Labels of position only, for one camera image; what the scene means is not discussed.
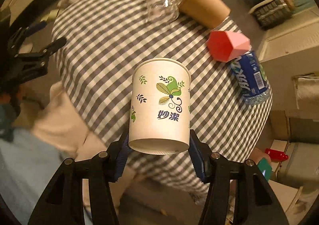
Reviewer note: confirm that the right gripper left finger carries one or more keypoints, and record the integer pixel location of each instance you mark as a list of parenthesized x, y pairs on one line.
[(62, 200)]

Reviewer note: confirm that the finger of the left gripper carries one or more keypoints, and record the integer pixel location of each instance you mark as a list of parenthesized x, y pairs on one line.
[(44, 53), (16, 40)]

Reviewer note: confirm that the brown kraft paper cup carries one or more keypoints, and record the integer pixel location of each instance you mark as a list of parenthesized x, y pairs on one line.
[(210, 13)]

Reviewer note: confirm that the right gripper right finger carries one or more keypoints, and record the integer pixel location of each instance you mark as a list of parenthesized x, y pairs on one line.
[(255, 201)]

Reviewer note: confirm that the dark suitcase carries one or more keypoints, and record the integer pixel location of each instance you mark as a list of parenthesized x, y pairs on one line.
[(271, 13)]

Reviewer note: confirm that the person's light blue clothing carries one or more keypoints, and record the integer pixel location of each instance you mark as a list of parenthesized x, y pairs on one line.
[(27, 165)]

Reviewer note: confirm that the red plastic stool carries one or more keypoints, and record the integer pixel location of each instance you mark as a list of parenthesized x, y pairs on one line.
[(276, 155)]

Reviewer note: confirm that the blue plastic drink bottle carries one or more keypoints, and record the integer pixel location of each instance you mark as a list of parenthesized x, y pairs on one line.
[(251, 78)]

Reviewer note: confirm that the white floral paper cup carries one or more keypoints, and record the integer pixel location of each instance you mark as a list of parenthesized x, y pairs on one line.
[(160, 108)]

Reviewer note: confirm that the grey checkered tablecloth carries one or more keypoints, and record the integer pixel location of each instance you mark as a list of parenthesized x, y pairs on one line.
[(108, 39)]

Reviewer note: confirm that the red geometric cup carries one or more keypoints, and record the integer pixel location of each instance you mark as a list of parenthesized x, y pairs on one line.
[(225, 46)]

